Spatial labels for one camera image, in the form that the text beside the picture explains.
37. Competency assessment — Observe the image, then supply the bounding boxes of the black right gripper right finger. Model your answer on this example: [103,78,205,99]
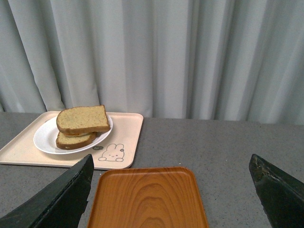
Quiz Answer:
[249,154,304,228]

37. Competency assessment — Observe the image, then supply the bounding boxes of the white round plate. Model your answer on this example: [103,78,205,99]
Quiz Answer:
[33,115,114,155]

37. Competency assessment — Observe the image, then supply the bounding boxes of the brown wooden tray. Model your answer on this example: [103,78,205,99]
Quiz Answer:
[87,167,209,228]

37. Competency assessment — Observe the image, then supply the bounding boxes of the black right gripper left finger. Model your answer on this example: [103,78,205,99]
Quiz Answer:
[0,154,94,228]

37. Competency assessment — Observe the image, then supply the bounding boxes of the grey-white curtain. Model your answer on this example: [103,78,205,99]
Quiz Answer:
[0,0,304,124]

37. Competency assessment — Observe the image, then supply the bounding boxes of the pink rabbit tray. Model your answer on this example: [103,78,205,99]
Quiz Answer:
[0,111,143,170]

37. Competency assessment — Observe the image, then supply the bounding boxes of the bread slice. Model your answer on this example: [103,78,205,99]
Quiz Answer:
[56,105,110,135]
[56,132,96,150]

